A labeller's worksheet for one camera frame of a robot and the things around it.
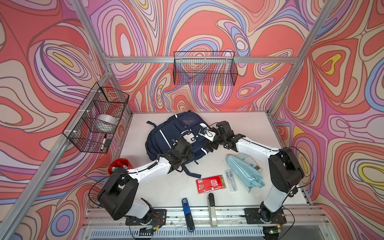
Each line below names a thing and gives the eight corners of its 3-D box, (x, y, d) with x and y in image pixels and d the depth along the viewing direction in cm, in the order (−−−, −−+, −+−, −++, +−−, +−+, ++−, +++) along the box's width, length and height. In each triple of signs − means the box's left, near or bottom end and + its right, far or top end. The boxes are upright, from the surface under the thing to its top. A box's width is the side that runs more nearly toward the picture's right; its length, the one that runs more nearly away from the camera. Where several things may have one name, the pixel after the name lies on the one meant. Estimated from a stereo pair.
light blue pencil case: (252, 195, 81) (256, 191, 77) (223, 160, 95) (225, 155, 90) (263, 186, 84) (267, 182, 80) (234, 154, 98) (236, 149, 93)
